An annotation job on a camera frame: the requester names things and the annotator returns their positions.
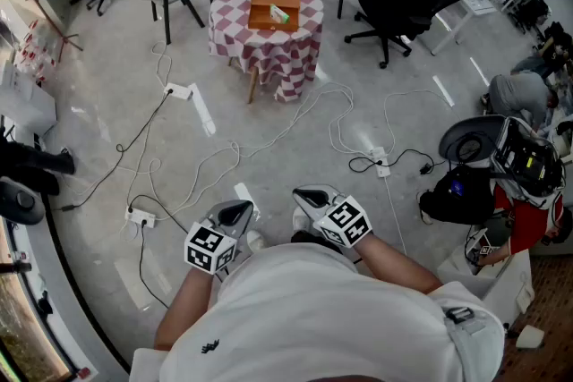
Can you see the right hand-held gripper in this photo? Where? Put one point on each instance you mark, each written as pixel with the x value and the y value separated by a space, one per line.
pixel 344 221

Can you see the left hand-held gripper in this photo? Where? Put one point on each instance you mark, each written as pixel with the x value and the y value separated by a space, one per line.
pixel 210 248

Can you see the small green packet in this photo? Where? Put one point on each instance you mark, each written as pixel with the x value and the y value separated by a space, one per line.
pixel 279 13

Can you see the orange wooden box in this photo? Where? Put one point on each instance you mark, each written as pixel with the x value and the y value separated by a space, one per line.
pixel 262 15

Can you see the person's left forearm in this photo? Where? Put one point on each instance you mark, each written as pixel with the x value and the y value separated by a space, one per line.
pixel 183 308

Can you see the person's right forearm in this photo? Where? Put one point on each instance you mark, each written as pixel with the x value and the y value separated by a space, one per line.
pixel 398 264

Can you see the white open box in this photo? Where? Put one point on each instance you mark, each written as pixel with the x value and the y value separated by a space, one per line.
pixel 506 282

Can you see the white cardboard box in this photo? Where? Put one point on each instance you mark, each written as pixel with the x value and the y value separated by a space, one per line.
pixel 27 103

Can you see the person's right white shoe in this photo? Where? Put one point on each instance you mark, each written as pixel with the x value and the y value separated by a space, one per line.
pixel 300 219

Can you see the person's white shoe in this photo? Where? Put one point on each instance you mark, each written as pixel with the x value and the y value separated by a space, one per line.
pixel 256 240
pixel 300 219

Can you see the person's left white shoe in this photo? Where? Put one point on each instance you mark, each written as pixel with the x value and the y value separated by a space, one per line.
pixel 256 240

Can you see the person's black trousers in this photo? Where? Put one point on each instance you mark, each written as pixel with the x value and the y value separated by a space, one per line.
pixel 313 239

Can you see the white power strip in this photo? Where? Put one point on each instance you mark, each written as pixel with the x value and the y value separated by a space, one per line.
pixel 379 161
pixel 178 91
pixel 139 218

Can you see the person's white shirt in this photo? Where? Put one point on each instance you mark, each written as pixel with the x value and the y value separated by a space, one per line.
pixel 313 317

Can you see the black backpack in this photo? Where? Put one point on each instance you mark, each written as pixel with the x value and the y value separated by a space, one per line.
pixel 461 197

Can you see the round checkered-cloth table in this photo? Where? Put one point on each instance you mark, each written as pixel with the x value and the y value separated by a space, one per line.
pixel 268 49

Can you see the gray shell chair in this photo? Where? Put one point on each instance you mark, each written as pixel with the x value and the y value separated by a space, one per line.
pixel 488 125

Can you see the black round stool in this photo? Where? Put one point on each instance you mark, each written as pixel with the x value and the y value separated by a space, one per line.
pixel 20 201

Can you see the brown wooden coat rack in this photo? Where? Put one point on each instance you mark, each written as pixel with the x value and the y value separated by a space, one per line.
pixel 66 39

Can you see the white desk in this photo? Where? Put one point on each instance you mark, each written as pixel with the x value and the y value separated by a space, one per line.
pixel 470 9

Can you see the group of red white packets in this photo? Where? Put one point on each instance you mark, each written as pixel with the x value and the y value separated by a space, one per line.
pixel 33 53

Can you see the white foam block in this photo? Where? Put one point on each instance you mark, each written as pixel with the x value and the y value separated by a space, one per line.
pixel 530 336

